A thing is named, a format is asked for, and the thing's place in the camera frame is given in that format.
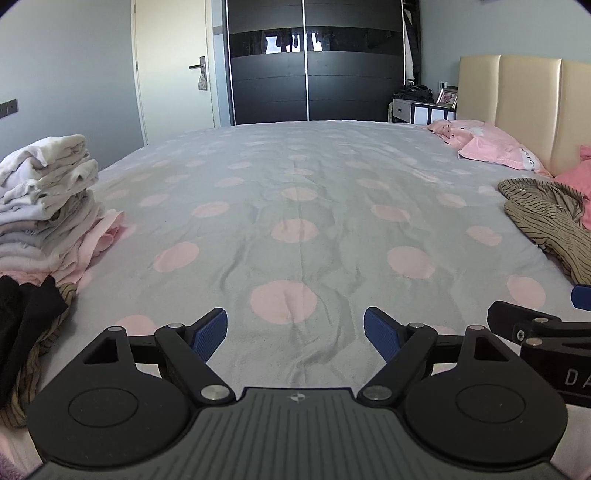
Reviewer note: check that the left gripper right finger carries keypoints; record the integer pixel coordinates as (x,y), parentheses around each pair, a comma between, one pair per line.
(467,399)

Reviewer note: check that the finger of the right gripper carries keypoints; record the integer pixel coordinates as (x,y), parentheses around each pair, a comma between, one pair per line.
(517,324)

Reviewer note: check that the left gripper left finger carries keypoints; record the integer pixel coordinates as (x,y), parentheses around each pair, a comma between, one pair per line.
(126,398)

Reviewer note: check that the black shorts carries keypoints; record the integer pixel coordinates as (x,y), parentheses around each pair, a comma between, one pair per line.
(27,311)

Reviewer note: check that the stack of folded light clothes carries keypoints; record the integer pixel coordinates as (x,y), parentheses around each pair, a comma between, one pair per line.
(47,205)

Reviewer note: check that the olive striped shirt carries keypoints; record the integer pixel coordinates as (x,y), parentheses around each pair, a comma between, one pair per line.
(550,214)

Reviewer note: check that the olive striped garment at left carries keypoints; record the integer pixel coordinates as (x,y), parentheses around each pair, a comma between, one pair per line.
(13,414)

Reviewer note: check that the pink pillow at headboard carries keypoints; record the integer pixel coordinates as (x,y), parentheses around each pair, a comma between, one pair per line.
(579,178)

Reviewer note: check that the pink folded garment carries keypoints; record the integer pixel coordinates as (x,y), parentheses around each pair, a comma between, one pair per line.
(72,266)

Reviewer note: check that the pink pillow with print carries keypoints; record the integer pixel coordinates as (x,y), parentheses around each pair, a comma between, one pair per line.
(481,141)

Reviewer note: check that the beige padded headboard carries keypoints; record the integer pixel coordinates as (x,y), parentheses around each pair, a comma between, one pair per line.
(543,103)

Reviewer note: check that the white bedside table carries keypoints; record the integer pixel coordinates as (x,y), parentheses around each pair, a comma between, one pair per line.
(412,112)

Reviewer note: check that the grey pink-dotted bed sheet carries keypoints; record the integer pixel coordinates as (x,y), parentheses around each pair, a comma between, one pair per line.
(295,229)

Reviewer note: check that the black bag on nightstand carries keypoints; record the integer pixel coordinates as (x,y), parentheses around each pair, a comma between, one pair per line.
(416,93)

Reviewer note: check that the hanging white garment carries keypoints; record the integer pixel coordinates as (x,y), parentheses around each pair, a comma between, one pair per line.
(408,55)

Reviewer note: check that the black sliding wardrobe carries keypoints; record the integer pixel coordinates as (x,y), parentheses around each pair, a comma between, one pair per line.
(313,60)

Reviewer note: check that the white door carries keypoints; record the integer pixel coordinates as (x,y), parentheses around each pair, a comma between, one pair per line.
(168,36)

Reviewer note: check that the picture frame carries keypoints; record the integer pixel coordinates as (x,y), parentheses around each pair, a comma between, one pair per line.
(448,97)

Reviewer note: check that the wall switch panel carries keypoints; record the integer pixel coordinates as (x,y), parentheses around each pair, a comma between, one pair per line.
(8,108)

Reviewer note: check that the black door handle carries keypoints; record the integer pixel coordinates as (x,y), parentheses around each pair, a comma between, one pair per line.
(201,67)

